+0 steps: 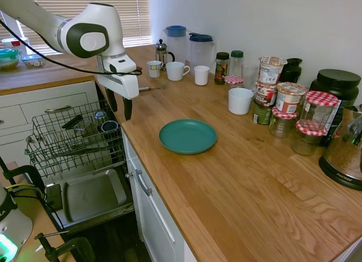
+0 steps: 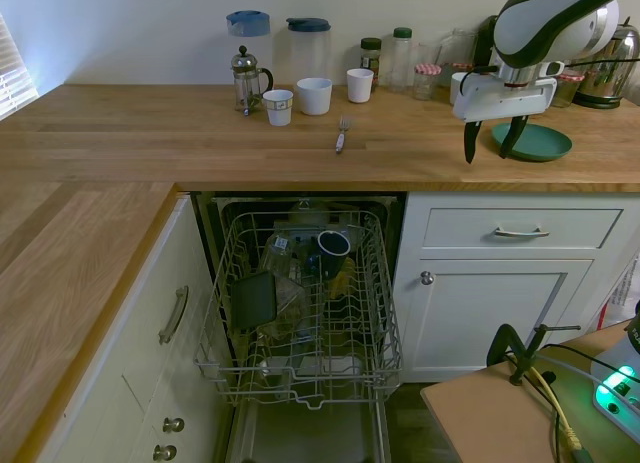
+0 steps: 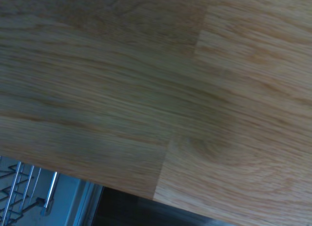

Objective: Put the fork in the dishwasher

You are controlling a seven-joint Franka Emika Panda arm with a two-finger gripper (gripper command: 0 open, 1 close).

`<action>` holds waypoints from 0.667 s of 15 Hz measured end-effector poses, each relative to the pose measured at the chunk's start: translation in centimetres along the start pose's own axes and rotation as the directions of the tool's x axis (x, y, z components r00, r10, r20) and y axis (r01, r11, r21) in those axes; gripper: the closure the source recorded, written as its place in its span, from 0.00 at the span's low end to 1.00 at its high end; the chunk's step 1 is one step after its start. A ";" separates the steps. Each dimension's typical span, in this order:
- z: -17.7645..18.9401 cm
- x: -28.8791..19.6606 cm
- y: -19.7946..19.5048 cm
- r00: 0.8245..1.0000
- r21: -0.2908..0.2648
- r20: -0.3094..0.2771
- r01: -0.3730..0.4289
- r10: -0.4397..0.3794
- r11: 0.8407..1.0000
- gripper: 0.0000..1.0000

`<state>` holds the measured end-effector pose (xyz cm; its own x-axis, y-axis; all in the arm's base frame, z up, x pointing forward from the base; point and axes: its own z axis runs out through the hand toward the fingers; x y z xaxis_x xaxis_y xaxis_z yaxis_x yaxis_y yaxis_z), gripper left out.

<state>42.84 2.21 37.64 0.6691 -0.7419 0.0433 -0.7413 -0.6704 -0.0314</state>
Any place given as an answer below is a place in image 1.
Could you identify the black C-clamp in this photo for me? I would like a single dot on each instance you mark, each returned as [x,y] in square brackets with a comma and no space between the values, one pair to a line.
[28,170]
[76,246]

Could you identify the clear pitcher light blue lid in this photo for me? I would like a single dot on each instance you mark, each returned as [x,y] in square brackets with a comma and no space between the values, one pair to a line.
[175,44]

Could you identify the clear glass jar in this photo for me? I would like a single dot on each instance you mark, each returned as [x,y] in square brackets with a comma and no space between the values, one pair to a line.
[99,116]

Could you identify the clear pitcher dark blue lid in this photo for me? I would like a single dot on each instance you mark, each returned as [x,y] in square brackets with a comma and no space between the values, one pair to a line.
[200,55]

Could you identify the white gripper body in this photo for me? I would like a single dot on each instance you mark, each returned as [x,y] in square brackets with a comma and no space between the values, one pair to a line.
[121,85]

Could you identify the spice jar green lid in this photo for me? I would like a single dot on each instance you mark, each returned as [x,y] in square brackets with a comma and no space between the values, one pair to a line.
[237,61]

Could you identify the black vase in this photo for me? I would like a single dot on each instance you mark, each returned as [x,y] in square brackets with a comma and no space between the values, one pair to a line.
[292,71]

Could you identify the steel dishwasher door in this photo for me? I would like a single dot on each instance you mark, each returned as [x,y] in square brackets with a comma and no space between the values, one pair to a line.
[93,194]

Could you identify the white cup with print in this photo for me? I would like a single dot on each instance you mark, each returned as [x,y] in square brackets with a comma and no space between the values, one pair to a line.
[154,69]

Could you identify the glass jar red checkered lid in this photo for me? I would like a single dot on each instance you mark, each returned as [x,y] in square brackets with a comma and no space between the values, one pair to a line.
[319,109]
[233,79]
[306,143]
[282,123]

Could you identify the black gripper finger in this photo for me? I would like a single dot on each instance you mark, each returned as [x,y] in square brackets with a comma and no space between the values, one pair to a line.
[112,99]
[128,109]

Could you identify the spice jar black lid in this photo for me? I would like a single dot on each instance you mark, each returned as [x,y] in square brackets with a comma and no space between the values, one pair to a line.
[221,69]

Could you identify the glass french press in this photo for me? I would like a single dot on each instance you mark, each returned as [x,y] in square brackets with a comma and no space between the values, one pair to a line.
[161,56]

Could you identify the plywood robot stand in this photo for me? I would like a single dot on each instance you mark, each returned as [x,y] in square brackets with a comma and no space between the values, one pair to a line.
[39,216]

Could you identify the silver cabinet knob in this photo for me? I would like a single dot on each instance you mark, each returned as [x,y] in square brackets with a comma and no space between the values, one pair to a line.
[129,175]

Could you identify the steel electric kettle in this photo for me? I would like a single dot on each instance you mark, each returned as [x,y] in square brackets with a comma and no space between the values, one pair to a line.
[342,151]

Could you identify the green oatmeal cup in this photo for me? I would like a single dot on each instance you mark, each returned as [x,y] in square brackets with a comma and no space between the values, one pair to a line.
[261,115]

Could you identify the white base cabinet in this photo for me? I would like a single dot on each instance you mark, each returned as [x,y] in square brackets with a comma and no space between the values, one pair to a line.
[158,225]
[17,103]

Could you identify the small plain white cup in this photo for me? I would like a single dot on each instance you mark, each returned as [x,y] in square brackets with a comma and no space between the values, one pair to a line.
[201,75]

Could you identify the white oatmeal cup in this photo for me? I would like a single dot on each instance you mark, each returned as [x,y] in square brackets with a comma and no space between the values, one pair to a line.
[270,71]
[288,99]

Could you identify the wide plain white cup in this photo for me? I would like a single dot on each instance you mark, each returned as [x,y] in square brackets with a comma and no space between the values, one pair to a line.
[240,102]

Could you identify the food container green lid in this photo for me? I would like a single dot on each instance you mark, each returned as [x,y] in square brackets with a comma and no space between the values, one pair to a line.
[8,59]

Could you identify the green plate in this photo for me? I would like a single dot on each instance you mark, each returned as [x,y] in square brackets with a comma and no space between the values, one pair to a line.
[188,136]

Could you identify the red oatmeal cup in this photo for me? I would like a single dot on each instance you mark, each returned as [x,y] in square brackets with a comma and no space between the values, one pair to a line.
[266,95]

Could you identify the black protein powder tub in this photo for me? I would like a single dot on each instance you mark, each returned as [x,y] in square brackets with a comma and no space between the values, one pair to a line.
[338,86]

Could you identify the food container red lid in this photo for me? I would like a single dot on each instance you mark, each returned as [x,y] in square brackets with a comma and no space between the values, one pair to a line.
[11,44]

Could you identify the black mug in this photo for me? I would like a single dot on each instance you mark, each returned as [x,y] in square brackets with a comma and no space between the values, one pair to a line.
[108,126]

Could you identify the clear drinking glass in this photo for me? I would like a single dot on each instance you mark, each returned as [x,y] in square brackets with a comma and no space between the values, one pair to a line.
[250,75]

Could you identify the food container blue lid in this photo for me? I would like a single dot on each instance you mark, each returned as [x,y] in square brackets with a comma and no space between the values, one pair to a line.
[32,61]

